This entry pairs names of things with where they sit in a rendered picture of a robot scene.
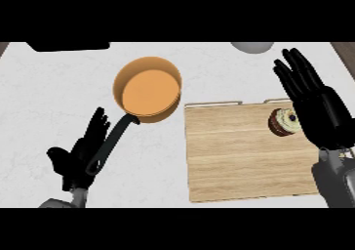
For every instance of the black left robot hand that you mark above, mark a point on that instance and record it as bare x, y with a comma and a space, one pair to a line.
81, 153

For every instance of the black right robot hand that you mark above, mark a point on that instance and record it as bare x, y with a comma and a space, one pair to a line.
319, 104

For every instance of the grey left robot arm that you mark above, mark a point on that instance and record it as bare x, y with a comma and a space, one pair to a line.
65, 200

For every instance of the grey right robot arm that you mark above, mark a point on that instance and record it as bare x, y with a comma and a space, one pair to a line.
339, 179

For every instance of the cupcake with cream frosting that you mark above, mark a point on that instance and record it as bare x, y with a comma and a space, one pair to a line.
283, 122

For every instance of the pale wooden tray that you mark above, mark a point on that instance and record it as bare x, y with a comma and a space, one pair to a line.
242, 149

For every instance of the pale grey round object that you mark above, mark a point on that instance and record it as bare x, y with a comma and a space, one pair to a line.
251, 47

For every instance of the black flat appliance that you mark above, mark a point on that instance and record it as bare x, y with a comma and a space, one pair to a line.
69, 46

